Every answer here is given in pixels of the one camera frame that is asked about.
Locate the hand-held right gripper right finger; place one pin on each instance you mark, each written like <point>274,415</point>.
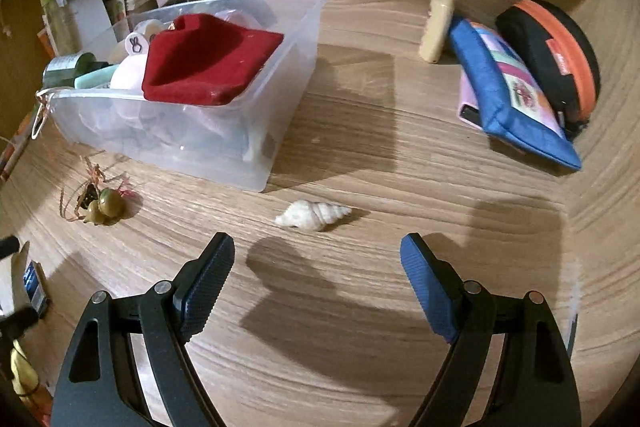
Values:
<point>430,292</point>

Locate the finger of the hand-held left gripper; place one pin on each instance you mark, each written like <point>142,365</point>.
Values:
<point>17,324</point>
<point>7,246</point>

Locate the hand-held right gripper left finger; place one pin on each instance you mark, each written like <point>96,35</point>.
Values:
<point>207,292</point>

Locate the white seashell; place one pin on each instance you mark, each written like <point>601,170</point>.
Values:
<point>310,214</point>

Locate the green metallic tape roll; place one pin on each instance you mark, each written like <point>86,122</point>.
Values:
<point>62,69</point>

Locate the pale pink round ball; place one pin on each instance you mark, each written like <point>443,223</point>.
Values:
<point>127,77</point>

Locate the red velvet box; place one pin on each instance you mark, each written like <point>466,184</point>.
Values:
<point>200,57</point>

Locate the clear plastic storage bin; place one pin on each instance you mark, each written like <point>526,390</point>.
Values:
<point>290,57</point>

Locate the small blue box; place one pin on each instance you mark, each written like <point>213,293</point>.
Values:
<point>36,287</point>

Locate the yellow cloth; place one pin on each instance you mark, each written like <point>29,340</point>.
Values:
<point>25,377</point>

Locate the green gourd charm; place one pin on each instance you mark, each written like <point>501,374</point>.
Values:
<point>107,204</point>

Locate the mint green tube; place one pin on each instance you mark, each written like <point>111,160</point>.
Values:
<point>95,79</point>

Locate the pink flat case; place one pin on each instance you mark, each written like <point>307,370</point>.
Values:
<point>467,99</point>

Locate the blue zip pouch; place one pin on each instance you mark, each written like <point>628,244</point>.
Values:
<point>490,92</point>

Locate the green book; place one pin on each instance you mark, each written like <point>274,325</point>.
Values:
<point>55,22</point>

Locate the white round tag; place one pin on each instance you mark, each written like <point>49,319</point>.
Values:
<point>136,45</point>

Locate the beige rectangular block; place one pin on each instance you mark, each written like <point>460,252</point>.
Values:
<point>437,27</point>

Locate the black orange zip pouch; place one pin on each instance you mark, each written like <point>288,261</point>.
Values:
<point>530,42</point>

